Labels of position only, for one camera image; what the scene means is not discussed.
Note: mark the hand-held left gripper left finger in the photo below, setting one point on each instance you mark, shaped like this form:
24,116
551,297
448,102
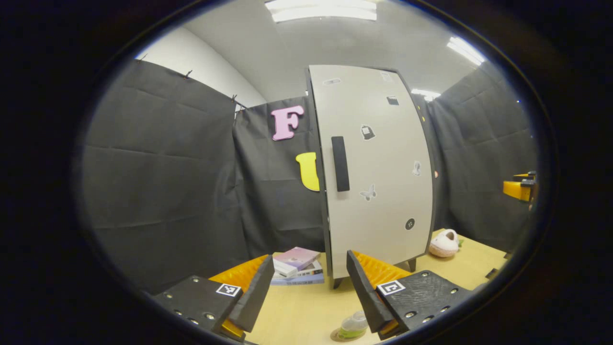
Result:
256,292

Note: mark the blue book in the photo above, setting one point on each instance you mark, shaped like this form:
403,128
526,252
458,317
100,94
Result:
297,281

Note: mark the light grey cabinet door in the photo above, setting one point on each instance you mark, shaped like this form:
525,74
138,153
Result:
383,158

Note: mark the clear bottle with green label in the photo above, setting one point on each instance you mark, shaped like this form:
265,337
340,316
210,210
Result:
354,323

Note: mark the large ceiling light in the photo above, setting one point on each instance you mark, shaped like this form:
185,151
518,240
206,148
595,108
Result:
323,10

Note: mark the black backdrop cloth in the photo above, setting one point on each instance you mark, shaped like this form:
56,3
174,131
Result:
167,167

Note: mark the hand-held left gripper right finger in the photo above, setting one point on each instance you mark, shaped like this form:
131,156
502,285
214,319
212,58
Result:
366,292

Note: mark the white book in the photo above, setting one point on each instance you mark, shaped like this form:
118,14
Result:
312,272

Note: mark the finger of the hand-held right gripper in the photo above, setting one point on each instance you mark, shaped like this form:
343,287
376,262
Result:
516,190

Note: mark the small black block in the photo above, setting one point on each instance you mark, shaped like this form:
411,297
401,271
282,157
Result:
492,273

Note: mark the pink plush toy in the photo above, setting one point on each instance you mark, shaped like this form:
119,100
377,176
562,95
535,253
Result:
444,244

